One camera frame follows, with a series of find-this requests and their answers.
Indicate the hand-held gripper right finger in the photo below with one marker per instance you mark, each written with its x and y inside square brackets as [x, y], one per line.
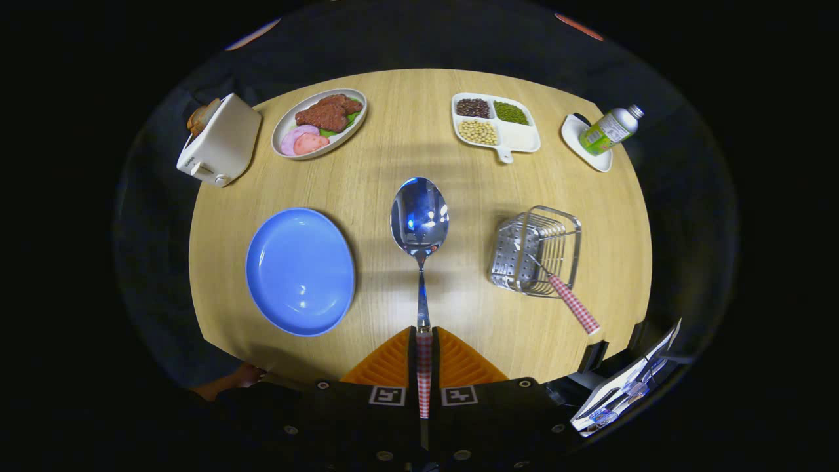
[485, 419]

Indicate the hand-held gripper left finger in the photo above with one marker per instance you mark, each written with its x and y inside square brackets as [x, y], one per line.
[367, 419]

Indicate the blue plate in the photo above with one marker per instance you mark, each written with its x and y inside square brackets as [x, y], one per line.
[298, 272]

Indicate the white divided tray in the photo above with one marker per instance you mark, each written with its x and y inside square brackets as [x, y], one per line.
[503, 154]

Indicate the white rice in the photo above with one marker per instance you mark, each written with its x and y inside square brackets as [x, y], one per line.
[519, 136]

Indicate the pink ham slices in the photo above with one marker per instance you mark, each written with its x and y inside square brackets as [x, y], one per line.
[301, 141]

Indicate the yellow soybeans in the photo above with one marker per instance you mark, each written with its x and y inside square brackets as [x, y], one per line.
[478, 132]

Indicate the small white plate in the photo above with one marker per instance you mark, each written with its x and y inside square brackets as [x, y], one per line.
[573, 134]

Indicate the white oval plate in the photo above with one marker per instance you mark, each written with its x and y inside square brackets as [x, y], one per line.
[285, 131]

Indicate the green lettuce leaf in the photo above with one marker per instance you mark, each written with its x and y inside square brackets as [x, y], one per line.
[352, 119]

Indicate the brown meat pieces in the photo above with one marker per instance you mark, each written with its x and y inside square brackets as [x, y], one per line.
[324, 115]

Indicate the green mung beans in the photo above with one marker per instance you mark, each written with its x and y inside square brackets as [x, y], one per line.
[510, 112]

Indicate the white toaster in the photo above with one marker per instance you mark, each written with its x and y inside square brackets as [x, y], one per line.
[223, 144]

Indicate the dark brown beans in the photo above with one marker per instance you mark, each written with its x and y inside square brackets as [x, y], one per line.
[472, 108]

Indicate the green label bottle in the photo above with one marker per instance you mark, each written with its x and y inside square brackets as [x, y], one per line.
[606, 131]

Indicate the toast slice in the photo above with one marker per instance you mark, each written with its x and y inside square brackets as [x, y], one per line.
[202, 117]

